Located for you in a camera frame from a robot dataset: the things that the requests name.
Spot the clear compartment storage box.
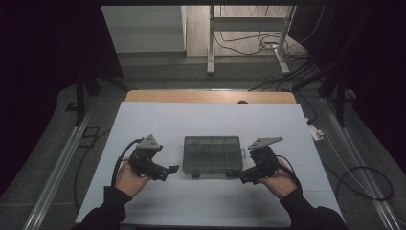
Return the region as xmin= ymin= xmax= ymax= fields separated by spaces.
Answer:
xmin=182 ymin=135 xmax=247 ymax=179

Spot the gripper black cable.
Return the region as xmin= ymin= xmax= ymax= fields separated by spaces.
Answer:
xmin=275 ymin=154 xmax=304 ymax=190
xmin=110 ymin=137 xmax=146 ymax=187

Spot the black metal stand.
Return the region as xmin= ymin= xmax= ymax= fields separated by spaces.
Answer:
xmin=74 ymin=71 xmax=130 ymax=127
xmin=318 ymin=71 xmax=356 ymax=128

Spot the aluminium floor rail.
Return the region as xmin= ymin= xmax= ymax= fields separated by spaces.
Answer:
xmin=22 ymin=109 xmax=94 ymax=230
xmin=320 ymin=95 xmax=406 ymax=230

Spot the thin white cable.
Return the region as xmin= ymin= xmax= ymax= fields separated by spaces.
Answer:
xmin=321 ymin=130 xmax=406 ymax=224

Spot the thin black floor cable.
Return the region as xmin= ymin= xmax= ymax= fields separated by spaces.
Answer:
xmin=73 ymin=128 xmax=111 ymax=212

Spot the white table cover sheet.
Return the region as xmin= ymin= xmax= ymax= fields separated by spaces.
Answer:
xmin=76 ymin=101 xmax=343 ymax=228

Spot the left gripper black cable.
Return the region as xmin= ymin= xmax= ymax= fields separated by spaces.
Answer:
xmin=110 ymin=137 xmax=146 ymax=187

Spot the bundle of black cables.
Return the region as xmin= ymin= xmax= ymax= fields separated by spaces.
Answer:
xmin=248 ymin=58 xmax=324 ymax=94

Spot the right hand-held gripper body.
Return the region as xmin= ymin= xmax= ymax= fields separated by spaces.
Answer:
xmin=247 ymin=136 xmax=284 ymax=180

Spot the looped black cable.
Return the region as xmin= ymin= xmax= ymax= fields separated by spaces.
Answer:
xmin=334 ymin=165 xmax=395 ymax=202

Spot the white desk frame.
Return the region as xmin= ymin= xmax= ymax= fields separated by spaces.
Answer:
xmin=206 ymin=4 xmax=297 ymax=77

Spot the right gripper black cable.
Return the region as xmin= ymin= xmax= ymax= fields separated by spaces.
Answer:
xmin=275 ymin=154 xmax=304 ymax=190

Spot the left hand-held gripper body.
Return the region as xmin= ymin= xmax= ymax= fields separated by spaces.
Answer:
xmin=128 ymin=133 xmax=168 ymax=180

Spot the person's right hand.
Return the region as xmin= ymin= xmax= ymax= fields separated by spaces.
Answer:
xmin=259 ymin=158 xmax=300 ymax=201

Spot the person's left hand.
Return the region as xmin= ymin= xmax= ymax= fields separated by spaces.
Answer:
xmin=114 ymin=158 xmax=153 ymax=198

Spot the tangle of floor cables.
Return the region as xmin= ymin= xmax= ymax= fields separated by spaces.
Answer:
xmin=213 ymin=30 xmax=290 ymax=56

